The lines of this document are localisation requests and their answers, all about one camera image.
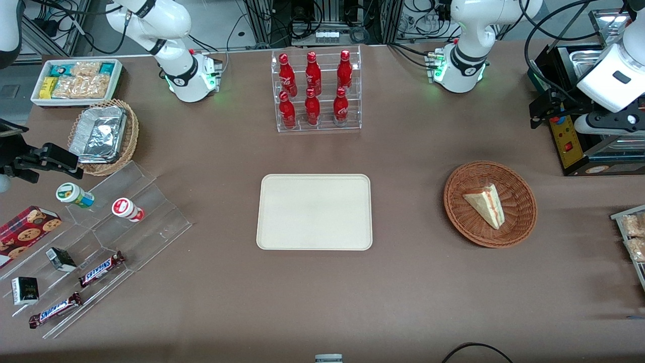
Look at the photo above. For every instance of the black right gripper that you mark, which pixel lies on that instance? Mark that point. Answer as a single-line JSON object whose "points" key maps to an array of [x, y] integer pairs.
{"points": [[11, 154]]}

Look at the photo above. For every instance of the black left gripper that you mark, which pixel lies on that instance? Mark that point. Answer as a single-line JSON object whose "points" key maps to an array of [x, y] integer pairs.
{"points": [[568, 103]]}

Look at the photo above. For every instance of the triangular sandwich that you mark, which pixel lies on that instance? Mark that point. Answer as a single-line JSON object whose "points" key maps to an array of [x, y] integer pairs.
{"points": [[486, 204]]}

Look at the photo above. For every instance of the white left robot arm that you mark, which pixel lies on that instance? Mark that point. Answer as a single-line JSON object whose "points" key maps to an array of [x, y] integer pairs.
{"points": [[468, 65]]}

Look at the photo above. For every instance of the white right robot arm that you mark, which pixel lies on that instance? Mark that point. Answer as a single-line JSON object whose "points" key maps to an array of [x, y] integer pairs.
{"points": [[181, 75]]}

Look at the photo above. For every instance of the oval tan wicker basket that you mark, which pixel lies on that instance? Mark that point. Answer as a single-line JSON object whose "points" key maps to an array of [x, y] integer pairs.
{"points": [[132, 136]]}

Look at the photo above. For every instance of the round brown wicker basket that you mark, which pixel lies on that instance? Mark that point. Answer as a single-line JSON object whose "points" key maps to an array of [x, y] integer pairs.
{"points": [[519, 201]]}

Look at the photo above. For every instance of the grey metal snack tray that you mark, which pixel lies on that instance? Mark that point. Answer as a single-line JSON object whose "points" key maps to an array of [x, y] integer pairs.
{"points": [[616, 218]]}

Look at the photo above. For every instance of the cream plastic tray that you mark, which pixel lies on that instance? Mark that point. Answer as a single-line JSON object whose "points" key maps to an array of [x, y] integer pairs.
{"points": [[302, 212]]}

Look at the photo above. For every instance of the green lid drink cup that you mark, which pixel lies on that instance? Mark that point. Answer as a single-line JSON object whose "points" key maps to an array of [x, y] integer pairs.
{"points": [[73, 195]]}

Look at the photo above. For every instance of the aluminium foil container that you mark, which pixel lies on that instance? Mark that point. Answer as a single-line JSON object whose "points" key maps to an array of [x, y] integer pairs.
{"points": [[98, 133]]}

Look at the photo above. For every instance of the black food warmer cabinet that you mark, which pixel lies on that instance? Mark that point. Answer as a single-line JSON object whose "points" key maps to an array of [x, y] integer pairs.
{"points": [[569, 146]]}

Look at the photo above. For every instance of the steel food pan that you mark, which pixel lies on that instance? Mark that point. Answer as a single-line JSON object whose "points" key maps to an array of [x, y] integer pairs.
{"points": [[584, 63]]}

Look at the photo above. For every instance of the red lid drink cup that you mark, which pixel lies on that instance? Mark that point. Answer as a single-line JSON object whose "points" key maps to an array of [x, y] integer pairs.
{"points": [[126, 209]]}

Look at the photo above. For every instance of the yellow snack packet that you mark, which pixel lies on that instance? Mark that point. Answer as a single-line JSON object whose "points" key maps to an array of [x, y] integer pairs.
{"points": [[48, 88]]}

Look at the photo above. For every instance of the clear cracker bag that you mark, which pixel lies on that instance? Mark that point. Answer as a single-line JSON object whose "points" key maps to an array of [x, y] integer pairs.
{"points": [[635, 225], [637, 249], [85, 69], [83, 87]]}

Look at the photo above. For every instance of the red cookie box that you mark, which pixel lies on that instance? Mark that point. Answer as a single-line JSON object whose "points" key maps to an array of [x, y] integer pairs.
{"points": [[25, 234]]}

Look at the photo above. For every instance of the teal snack packet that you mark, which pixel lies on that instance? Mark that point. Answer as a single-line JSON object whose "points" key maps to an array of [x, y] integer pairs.
{"points": [[107, 68], [60, 69]]}

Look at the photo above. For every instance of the white snack bin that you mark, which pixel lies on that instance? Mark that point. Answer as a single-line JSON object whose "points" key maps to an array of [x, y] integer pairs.
{"points": [[118, 80]]}

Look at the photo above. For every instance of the brown Snickers bar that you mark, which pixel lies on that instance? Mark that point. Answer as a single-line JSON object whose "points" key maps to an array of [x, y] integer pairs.
{"points": [[101, 269], [55, 310]]}

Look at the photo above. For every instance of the clear acrylic stepped display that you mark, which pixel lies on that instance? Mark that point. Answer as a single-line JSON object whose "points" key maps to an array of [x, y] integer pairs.
{"points": [[151, 237]]}

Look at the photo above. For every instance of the small black white box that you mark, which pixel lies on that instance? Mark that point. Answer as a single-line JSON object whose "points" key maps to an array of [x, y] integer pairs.
{"points": [[25, 291]]}

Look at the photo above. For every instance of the red cola bottle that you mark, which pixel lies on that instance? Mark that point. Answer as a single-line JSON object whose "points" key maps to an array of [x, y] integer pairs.
{"points": [[287, 113], [285, 75], [344, 73], [341, 108], [312, 111], [313, 75]]}

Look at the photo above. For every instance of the clear acrylic bottle rack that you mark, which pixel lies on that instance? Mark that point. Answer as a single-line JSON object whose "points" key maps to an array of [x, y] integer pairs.
{"points": [[326, 127]]}

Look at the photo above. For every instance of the white power strip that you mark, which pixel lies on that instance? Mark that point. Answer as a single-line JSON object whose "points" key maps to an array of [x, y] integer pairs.
{"points": [[326, 36]]}

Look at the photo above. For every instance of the small grey device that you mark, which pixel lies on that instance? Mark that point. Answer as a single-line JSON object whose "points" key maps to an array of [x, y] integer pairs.
{"points": [[328, 358]]}

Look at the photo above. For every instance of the aluminium frame rack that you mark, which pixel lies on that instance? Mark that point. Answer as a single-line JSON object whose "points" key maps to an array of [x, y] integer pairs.
{"points": [[259, 20]]}

